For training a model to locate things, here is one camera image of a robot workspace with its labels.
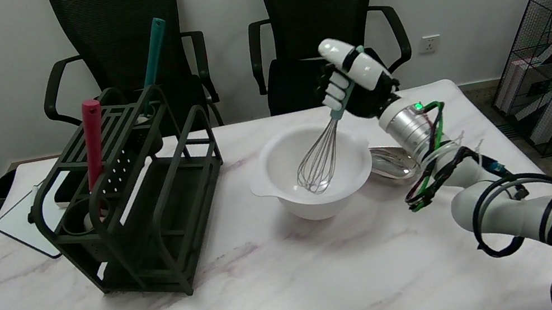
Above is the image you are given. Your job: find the green and black cable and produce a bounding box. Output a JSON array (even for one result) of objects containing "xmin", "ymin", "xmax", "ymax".
[{"xmin": 389, "ymin": 100, "xmax": 462, "ymax": 214}]

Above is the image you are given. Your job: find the white board with black edge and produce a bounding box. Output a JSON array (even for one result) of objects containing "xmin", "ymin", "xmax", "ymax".
[{"xmin": 0, "ymin": 175, "xmax": 79, "ymax": 268}]

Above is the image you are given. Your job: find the white wall outlet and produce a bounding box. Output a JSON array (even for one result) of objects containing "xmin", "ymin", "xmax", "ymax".
[{"xmin": 416, "ymin": 34, "xmax": 443, "ymax": 55}]

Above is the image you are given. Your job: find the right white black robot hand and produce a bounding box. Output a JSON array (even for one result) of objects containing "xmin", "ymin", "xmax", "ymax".
[{"xmin": 310, "ymin": 27, "xmax": 406, "ymax": 128}]

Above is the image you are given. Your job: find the teal handled utensil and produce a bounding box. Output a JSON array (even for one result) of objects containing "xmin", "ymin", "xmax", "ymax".
[{"xmin": 127, "ymin": 16, "xmax": 182, "ymax": 116}]

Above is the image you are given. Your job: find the dark green kitchen rack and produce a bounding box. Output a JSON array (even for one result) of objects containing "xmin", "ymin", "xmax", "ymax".
[{"xmin": 12, "ymin": 71, "xmax": 246, "ymax": 310}]

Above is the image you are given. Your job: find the black looped cable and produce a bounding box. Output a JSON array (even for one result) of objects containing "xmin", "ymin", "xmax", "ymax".
[{"xmin": 464, "ymin": 168, "xmax": 552, "ymax": 262}]

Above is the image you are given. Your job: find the whisk with mint handle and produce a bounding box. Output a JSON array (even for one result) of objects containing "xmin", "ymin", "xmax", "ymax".
[{"xmin": 275, "ymin": 45, "xmax": 389, "ymax": 199}]

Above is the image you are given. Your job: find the white mixing bowl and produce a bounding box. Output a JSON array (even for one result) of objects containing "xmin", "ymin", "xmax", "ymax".
[{"xmin": 242, "ymin": 113, "xmax": 381, "ymax": 231}]

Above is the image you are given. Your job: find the red handled utensil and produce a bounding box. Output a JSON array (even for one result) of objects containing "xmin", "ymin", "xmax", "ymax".
[{"xmin": 73, "ymin": 97, "xmax": 116, "ymax": 193}]

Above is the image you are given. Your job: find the stainless steel scoop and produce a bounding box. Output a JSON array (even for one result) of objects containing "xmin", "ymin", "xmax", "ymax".
[{"xmin": 367, "ymin": 139, "xmax": 423, "ymax": 185}]

